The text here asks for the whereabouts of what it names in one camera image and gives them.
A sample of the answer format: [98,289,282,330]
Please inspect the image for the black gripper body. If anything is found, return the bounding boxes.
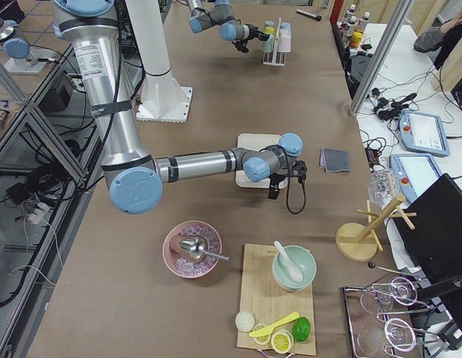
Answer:
[269,164,305,186]
[247,24,264,41]

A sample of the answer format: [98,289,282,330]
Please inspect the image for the white wire cup rack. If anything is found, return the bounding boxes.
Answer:
[262,17,288,66]

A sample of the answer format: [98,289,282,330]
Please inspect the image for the cream rabbit tray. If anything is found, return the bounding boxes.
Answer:
[235,134,281,189]

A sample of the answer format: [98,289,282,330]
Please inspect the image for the green cup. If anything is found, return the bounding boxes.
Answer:
[261,34,274,53]

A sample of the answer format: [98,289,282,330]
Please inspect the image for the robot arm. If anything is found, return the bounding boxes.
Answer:
[52,1,307,214]
[187,1,270,53]

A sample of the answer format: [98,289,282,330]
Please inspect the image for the cream white cup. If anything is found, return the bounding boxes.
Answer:
[279,28,291,37]

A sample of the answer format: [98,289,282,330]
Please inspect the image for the pink cup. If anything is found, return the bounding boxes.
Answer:
[278,36,291,53]

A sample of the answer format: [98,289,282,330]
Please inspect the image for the clear plastic cup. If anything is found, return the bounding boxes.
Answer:
[368,169,401,207]

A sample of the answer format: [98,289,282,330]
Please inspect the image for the grey folded cloth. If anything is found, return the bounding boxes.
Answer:
[320,148,350,172]

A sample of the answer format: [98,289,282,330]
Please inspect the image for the metal cylinder black cap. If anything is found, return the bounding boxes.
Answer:
[296,9,322,22]

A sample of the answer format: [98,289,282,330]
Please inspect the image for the green stacked bowls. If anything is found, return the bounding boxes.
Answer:
[271,245,317,293]

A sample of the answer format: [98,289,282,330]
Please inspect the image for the white ceramic spoon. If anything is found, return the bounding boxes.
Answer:
[273,240,303,282]

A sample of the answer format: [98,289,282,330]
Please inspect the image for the wooden mug tree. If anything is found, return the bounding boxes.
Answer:
[335,193,417,262]

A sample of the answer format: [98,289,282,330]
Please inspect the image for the metal scoop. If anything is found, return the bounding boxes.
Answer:
[178,236,230,263]

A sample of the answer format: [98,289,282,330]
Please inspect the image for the blue teach pendant near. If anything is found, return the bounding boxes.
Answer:
[389,154,443,204]

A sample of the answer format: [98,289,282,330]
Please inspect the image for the blue teach pendant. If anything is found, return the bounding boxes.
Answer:
[399,109,450,157]
[389,154,443,204]

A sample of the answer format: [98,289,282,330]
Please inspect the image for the pink bowl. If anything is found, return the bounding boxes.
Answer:
[162,221,222,278]

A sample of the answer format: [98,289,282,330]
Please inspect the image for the yellow plastic knife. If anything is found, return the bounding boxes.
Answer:
[248,311,300,338]

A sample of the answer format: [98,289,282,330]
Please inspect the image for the blue teach pendant far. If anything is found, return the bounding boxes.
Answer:
[399,109,450,157]

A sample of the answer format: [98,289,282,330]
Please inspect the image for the green lime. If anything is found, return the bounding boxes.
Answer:
[291,317,311,342]

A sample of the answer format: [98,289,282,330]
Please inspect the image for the lemon slice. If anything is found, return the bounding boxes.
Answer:
[270,329,294,354]

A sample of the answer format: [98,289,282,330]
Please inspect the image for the black monitor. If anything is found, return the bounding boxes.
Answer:
[394,174,462,280]

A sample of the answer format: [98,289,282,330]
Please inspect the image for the seated person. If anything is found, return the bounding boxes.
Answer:
[413,6,462,69]

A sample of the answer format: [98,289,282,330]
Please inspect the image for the aluminium frame post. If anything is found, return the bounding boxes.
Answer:
[349,0,414,118]

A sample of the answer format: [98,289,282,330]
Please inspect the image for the wire glass rack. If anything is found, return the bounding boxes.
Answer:
[342,268,462,357]

